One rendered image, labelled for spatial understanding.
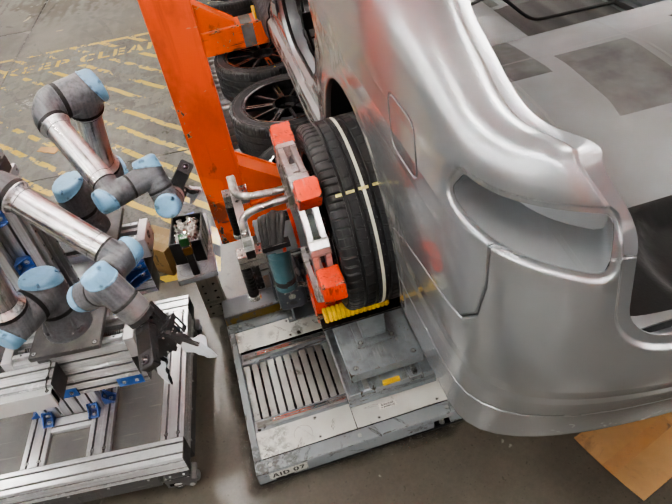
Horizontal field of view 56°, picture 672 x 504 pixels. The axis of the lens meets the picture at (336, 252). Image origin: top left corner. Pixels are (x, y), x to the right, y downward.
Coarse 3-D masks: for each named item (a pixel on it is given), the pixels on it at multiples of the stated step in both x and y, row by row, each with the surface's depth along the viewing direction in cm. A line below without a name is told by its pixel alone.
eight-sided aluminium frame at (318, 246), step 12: (288, 144) 208; (276, 156) 223; (288, 156) 210; (288, 168) 198; (300, 168) 197; (288, 180) 194; (288, 204) 241; (300, 216) 192; (324, 228) 193; (312, 240) 192; (324, 240) 192; (312, 252) 192; (324, 252) 193; (312, 264) 242; (312, 276) 233
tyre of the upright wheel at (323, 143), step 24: (336, 120) 205; (312, 144) 196; (336, 144) 194; (360, 144) 194; (336, 168) 191; (360, 168) 190; (336, 192) 188; (360, 192) 188; (336, 216) 187; (360, 216) 188; (384, 216) 189; (336, 240) 192; (360, 240) 190; (384, 240) 192; (360, 264) 194; (384, 264) 195; (360, 288) 199
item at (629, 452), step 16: (656, 416) 239; (592, 432) 238; (608, 432) 237; (624, 432) 236; (640, 432) 236; (656, 432) 235; (592, 448) 233; (608, 448) 232; (624, 448) 232; (640, 448) 231; (656, 448) 230; (608, 464) 228; (624, 464) 227; (640, 464) 227; (656, 464) 226; (624, 480) 223; (640, 480) 222; (656, 480) 222; (640, 496) 218
